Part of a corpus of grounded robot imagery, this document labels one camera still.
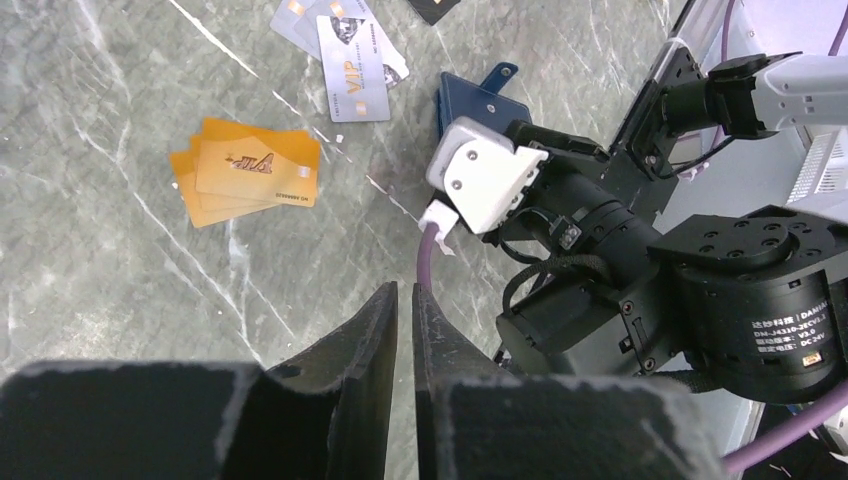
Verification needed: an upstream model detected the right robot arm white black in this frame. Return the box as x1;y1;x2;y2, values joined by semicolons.
495;52;847;404

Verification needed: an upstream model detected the gold card stack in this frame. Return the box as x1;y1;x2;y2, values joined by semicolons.
169;117;321;228

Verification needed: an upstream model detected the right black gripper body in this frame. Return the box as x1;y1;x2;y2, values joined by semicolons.
493;120;661;263

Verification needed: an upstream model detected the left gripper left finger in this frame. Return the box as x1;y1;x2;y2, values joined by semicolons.
1;282;398;479

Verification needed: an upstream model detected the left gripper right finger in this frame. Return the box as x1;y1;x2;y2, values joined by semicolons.
412;285;726;479

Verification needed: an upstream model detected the black card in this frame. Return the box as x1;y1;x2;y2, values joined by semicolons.
408;0;460;26

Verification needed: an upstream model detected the blue leather card holder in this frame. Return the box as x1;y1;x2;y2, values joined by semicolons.
436;62;531;153

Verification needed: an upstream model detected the silver card stack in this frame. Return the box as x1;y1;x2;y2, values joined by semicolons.
270;0;409;123

